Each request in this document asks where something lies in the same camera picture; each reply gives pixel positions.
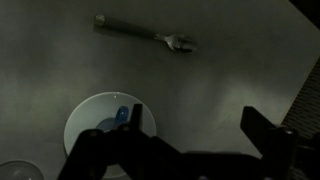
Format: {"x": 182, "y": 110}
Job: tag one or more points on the white round plate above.
{"x": 93, "y": 113}

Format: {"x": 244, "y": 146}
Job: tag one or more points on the metal spoon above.
{"x": 133, "y": 29}

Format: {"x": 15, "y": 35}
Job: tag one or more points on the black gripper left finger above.
{"x": 136, "y": 115}

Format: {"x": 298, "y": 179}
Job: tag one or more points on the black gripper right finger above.
{"x": 258, "y": 130}

